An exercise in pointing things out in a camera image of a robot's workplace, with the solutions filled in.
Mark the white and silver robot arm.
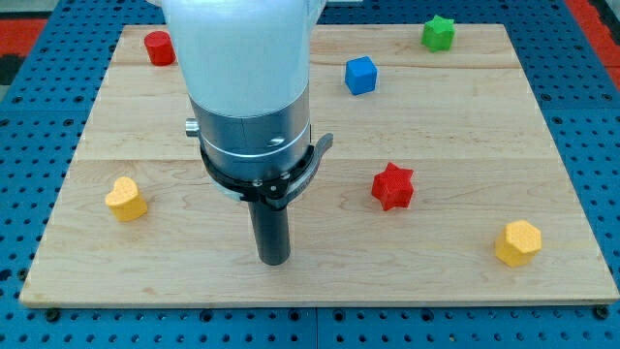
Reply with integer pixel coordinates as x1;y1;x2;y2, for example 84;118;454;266
156;0;333;266

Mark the red star block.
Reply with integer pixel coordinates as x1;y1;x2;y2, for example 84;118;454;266
371;162;415;211

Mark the blue cube block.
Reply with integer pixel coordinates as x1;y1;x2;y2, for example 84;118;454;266
345;56;378;95

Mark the yellow hexagon block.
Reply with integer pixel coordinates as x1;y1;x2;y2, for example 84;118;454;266
494;220;543;268

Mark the light wooden board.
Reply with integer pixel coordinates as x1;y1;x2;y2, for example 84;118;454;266
20;24;619;308

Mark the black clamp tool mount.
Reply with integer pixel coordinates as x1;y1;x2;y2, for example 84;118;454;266
201;133;333;209

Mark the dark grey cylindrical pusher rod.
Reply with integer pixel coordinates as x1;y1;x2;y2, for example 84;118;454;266
248;202;291;266

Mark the green star block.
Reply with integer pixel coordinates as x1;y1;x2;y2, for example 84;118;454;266
420;15;455;52

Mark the red cylinder block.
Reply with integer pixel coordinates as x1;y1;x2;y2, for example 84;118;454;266
143;31;176;66

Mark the yellow heart block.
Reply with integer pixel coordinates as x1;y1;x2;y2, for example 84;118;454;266
105;176;148;222

